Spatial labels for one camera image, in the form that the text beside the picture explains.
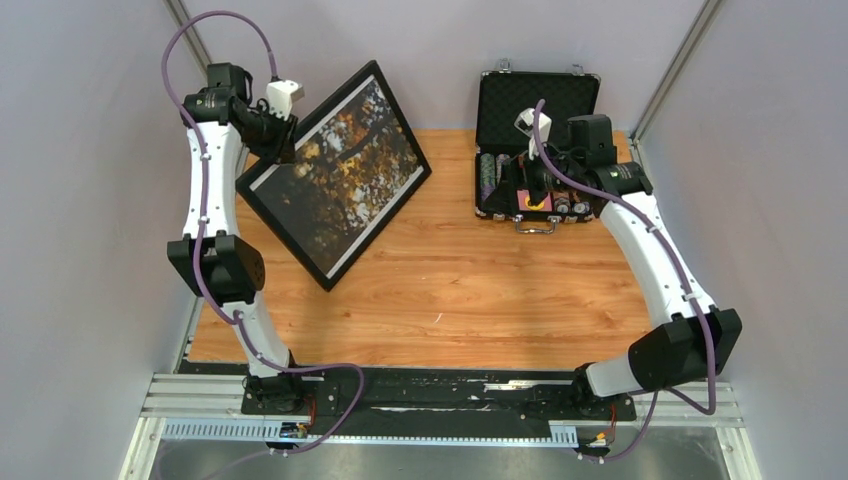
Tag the black poker chip case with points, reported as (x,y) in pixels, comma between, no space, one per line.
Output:
(514,106)

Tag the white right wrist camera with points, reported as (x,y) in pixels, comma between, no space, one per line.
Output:
(536,126)

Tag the aluminium front rail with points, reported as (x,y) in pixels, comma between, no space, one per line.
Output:
(214,421)

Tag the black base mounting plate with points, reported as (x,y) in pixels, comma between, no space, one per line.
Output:
(418,403)

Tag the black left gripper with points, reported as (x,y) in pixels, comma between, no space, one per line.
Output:
(284,151)

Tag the autumn leaves photo print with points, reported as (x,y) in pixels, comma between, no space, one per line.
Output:
(338,172)

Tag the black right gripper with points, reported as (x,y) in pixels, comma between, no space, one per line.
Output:
(529,171)

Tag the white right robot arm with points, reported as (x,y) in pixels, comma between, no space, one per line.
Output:
(691,337)

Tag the wooden picture frame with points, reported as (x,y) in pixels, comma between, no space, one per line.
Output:
(331,179)

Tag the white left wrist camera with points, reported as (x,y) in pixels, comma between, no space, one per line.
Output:
(281,97)

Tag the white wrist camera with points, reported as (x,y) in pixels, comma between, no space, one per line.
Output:
(536,126)
(281,97)

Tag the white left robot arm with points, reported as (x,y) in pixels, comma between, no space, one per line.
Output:
(224,124)

